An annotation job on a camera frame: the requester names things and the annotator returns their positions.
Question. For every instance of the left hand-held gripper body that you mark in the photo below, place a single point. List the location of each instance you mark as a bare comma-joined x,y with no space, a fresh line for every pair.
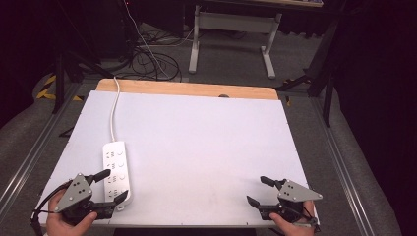
74,193

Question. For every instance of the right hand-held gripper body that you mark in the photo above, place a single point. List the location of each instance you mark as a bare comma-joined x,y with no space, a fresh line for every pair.
295,195

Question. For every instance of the person's right hand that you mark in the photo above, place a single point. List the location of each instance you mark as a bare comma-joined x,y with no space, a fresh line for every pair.
291,227

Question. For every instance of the person's left hand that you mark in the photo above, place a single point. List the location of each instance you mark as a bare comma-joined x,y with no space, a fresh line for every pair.
62,226

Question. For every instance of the white power strip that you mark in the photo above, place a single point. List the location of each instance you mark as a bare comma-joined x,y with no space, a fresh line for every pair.
115,170

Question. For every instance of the white cover board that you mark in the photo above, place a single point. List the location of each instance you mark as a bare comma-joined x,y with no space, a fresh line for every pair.
203,147

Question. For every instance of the yellow black floor tape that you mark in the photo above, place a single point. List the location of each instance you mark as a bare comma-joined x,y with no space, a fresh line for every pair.
46,93

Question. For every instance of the black stand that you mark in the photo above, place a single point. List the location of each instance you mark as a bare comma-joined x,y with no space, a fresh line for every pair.
59,82
324,82

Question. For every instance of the wooden desk top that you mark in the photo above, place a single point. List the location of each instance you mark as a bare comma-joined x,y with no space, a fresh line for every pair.
288,3

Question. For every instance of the aluminium floor rail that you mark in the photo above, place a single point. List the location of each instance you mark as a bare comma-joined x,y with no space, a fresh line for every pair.
32,150
341,164

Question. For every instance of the white metal desk frame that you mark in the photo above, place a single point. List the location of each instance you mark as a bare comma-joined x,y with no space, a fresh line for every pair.
234,22

